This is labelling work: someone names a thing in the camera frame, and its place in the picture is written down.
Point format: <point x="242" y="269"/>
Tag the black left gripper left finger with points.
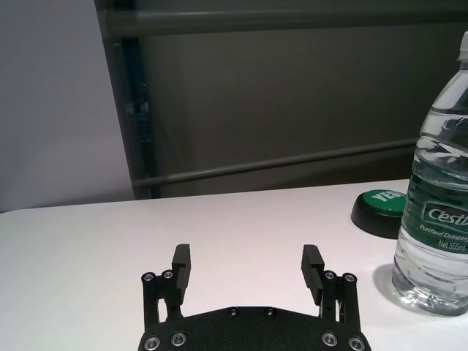
<point x="181" y="278"/>

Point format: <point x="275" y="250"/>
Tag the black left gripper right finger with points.
<point x="312" y="278"/>

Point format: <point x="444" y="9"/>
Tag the clear water bottle green label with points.
<point x="435" y="226"/>

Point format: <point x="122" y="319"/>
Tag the green YES button black base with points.
<point x="380" y="215"/>

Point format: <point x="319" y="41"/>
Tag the thick grey horizontal beam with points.
<point x="256" y="21"/>

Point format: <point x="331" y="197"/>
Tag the thin grey horizontal rail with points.
<point x="256" y="166"/>

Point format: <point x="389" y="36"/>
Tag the dark blue vertical post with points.
<point x="140" y="109"/>

